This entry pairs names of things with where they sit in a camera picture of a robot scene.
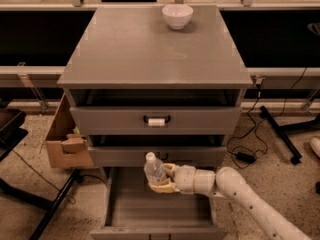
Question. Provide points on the grey top drawer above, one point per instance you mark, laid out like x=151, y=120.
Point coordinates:
x=156, y=120

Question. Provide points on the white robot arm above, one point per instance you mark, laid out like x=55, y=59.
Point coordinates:
x=228, y=183

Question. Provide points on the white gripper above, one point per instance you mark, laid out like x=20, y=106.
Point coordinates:
x=184, y=179

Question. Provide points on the clear plastic water bottle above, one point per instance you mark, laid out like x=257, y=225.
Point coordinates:
x=154, y=170

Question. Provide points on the brown cardboard box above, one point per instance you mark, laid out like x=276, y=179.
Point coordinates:
x=65, y=147

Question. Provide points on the grey drawer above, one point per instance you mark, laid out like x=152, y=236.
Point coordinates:
x=135, y=156
x=156, y=120
x=135, y=212

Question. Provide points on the grey bottom drawer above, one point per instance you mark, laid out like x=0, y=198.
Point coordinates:
x=135, y=212

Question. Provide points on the black stand leg right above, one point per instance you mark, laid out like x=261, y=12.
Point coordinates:
x=282, y=130

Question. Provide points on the white ceramic bowl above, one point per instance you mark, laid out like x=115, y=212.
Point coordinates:
x=177, y=16

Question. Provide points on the grey middle drawer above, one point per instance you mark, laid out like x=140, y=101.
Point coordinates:
x=135, y=156

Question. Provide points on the black stand base left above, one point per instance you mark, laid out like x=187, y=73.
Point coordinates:
x=27, y=168

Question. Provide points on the grey drawer cabinet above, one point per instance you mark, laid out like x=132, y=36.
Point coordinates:
x=129, y=57

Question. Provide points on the black power adapter with cable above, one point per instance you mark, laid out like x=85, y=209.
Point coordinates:
x=241, y=154

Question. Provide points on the white shoe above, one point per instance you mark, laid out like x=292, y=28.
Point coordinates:
x=315, y=146

